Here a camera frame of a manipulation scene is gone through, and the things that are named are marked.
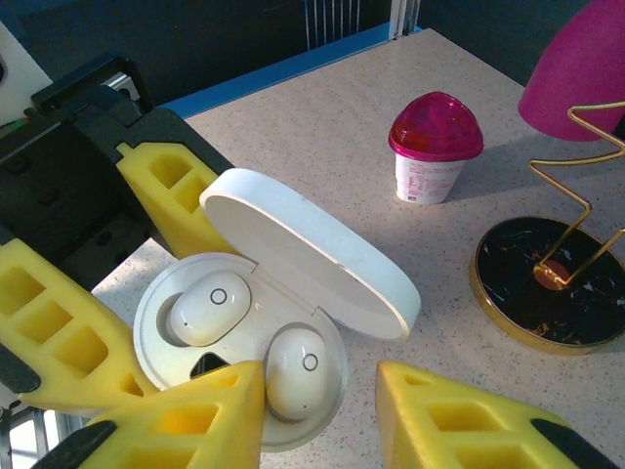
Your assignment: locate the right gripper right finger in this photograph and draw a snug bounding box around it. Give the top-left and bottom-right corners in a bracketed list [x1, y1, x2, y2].
[374, 360, 622, 469]

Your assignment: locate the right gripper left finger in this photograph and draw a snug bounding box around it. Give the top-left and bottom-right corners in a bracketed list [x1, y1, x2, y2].
[41, 360, 268, 469]

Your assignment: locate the white wireless earbud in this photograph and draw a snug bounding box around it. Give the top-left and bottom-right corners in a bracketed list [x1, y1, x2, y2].
[265, 326, 328, 423]
[167, 271, 254, 349]

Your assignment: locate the white earbud charging case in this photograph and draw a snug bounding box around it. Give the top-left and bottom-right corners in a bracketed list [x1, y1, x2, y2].
[132, 168, 423, 451]

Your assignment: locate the pink lid yogurt cup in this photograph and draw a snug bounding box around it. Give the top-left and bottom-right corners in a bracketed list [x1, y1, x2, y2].
[388, 91, 485, 206]

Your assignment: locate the magenta wine glass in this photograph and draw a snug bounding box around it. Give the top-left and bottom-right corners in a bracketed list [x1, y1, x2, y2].
[517, 0, 625, 144]

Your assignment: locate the gold wire glass rack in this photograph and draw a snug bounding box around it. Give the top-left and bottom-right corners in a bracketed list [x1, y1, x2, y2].
[469, 100, 625, 356]

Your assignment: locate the aluminium frame post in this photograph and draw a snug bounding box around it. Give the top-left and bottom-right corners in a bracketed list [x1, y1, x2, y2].
[389, 0, 422, 39]

